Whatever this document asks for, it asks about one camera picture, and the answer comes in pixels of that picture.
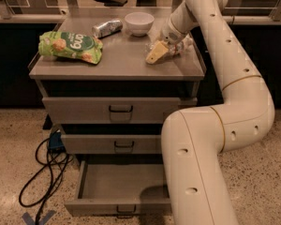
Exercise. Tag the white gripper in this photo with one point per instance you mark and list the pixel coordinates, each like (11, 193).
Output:
(170, 34)

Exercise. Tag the clear plastic water bottle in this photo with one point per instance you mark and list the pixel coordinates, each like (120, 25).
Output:
(174, 49)

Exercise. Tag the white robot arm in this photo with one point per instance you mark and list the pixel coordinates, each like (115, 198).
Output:
(192, 138)

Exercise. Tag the grey metal drawer cabinet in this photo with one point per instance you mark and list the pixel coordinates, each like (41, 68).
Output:
(121, 73)

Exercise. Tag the top grey drawer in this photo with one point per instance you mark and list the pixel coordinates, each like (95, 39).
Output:
(113, 110)

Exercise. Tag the grey drawer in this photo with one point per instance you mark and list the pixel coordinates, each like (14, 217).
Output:
(123, 190)
(113, 110)
(112, 144)

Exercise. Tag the middle grey drawer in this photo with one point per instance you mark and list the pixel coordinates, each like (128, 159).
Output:
(112, 144)

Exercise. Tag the bottom grey drawer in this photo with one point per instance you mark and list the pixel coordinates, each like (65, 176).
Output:
(123, 190)

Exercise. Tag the white ceramic bowl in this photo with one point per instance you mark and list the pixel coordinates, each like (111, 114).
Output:
(139, 23)

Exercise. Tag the silver soda can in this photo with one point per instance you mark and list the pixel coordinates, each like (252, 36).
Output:
(105, 29)

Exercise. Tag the black chair armrest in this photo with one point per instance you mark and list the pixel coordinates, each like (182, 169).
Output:
(112, 3)

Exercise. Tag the green snack bag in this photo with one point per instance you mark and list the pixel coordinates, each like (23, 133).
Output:
(71, 45)

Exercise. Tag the blue power box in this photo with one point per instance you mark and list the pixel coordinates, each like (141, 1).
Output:
(55, 143)

